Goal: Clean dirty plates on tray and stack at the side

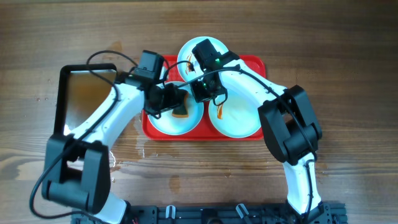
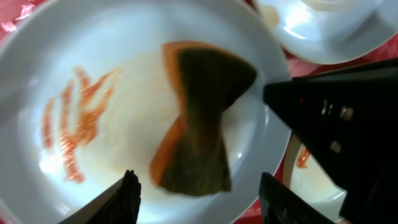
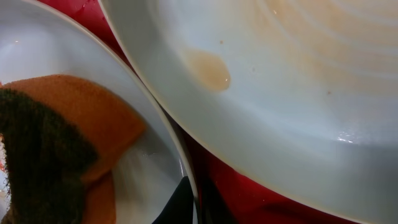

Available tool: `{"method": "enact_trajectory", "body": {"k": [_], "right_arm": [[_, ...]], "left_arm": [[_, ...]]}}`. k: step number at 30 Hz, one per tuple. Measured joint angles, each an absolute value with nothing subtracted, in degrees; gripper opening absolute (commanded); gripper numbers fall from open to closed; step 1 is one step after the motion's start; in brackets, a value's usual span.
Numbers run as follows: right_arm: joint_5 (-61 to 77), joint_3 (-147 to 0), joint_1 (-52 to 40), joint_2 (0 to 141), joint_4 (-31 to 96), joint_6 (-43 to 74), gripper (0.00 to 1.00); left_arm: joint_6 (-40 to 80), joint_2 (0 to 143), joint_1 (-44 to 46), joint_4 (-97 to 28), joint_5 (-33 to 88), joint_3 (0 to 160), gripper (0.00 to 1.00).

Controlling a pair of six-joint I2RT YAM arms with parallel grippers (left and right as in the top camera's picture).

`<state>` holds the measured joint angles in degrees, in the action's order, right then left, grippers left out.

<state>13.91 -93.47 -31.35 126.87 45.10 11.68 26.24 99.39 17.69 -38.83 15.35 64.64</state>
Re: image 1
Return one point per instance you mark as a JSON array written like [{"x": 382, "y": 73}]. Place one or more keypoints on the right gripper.
[{"x": 200, "y": 96}]

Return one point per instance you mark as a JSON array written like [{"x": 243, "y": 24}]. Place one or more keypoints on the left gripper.
[{"x": 176, "y": 98}]

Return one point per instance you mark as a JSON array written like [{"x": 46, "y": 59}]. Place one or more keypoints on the white plate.
[
  {"x": 176, "y": 126},
  {"x": 235, "y": 118},
  {"x": 189, "y": 71}
]

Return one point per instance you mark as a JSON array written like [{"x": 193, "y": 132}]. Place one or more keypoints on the orange green sponge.
[{"x": 181, "y": 111}]

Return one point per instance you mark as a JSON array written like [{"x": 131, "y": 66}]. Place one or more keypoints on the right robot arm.
[{"x": 290, "y": 127}]

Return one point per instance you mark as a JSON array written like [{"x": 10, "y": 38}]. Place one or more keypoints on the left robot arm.
[{"x": 77, "y": 173}]

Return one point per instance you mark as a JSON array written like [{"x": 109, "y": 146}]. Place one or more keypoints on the red plastic tray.
[{"x": 204, "y": 130}]

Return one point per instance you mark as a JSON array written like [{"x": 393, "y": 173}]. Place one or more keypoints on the black water tray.
[{"x": 79, "y": 94}]

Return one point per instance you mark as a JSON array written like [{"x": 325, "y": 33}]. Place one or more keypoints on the white plate top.
[{"x": 189, "y": 71}]

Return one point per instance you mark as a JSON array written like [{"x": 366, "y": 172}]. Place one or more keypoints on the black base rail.
[{"x": 329, "y": 213}]

